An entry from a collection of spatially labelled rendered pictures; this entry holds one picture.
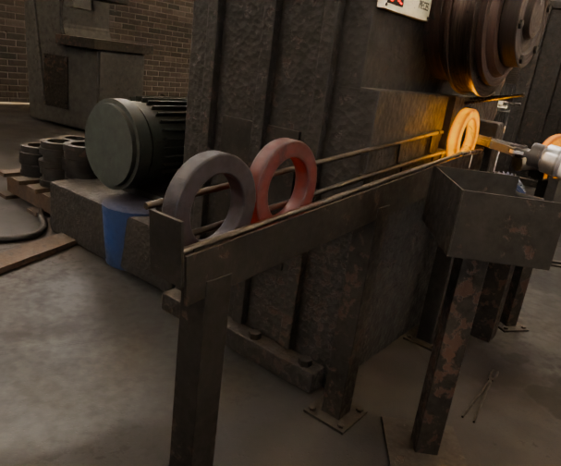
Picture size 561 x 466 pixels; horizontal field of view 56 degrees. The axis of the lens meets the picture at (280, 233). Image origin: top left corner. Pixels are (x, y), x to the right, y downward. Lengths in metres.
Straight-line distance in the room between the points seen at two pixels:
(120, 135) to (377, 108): 1.20
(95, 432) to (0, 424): 0.23
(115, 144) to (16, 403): 1.13
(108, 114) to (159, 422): 1.31
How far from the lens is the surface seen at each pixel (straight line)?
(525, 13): 1.69
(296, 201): 1.03
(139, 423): 1.45
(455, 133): 1.69
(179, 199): 0.79
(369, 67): 1.40
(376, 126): 1.37
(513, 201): 1.10
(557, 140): 2.16
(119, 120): 2.23
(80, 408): 1.52
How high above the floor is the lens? 0.91
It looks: 18 degrees down
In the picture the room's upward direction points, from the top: 7 degrees clockwise
